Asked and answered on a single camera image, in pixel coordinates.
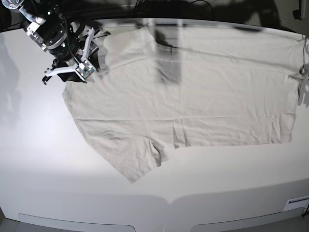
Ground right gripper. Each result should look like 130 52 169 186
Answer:
42 21 110 85

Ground beige T-shirt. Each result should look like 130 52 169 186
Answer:
63 27 306 183

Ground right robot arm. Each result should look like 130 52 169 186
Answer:
1 0 100 84

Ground white label sticker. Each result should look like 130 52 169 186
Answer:
284 196 309 211

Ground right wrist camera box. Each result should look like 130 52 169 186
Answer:
75 60 95 81

